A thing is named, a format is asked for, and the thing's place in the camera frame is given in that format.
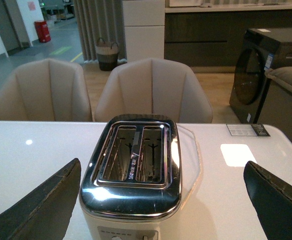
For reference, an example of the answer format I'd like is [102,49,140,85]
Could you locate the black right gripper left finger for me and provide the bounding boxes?
[0,158,81,240]

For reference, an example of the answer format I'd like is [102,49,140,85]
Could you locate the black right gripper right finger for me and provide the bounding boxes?
[243,161,292,240]

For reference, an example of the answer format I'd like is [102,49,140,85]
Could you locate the black label sticker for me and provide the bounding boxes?
[226,124,271,137]

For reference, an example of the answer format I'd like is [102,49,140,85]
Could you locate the cream chrome two-slot toaster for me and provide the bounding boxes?
[79,114,182,240]

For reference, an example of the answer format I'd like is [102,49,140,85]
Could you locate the grey upholstered sofa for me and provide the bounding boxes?
[258,66,292,141]

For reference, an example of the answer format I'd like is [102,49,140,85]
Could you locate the beige left dining chair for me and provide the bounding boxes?
[0,58,92,122]

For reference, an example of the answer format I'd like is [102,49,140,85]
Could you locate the beige dining chair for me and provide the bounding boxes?
[0,58,92,122]
[94,58,213,124]

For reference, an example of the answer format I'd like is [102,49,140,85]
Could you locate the dark grey washing machine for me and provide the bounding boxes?
[229,27,292,124]

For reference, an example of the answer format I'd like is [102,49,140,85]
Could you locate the beige right dining chair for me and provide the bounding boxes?
[94,58,213,124]

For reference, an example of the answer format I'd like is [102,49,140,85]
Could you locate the woven laundry basket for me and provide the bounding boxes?
[95,37,119,71]

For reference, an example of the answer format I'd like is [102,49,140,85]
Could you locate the red cabinet box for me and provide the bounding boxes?
[34,20,51,43]

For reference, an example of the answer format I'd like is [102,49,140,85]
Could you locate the dark kitchen counter cabinet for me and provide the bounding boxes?
[164,9,292,67]

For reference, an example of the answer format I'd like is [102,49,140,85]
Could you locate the grey pleated curtain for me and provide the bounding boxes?
[73,0,126,61]

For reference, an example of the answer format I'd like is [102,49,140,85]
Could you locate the white tall cabinet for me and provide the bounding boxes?
[122,0,165,62]

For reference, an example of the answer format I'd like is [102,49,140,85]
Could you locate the white toaster power cable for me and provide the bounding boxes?
[177,124,203,201]

